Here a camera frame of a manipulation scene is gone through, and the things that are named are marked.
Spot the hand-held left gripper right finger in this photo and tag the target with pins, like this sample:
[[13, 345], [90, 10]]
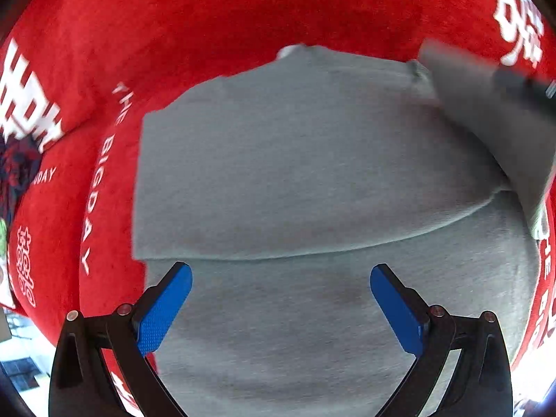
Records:
[[397, 312]]

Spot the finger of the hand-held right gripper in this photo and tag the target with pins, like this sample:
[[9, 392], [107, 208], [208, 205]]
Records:
[[517, 80]]

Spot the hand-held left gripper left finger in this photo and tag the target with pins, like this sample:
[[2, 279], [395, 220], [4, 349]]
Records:
[[163, 312]]

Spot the grey garment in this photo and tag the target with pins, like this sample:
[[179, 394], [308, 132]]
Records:
[[304, 160]]

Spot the dark red patterned cloth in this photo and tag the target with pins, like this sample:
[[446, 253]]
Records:
[[17, 169]]

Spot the red printed blanket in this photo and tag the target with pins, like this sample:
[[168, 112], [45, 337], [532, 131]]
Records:
[[217, 17]]

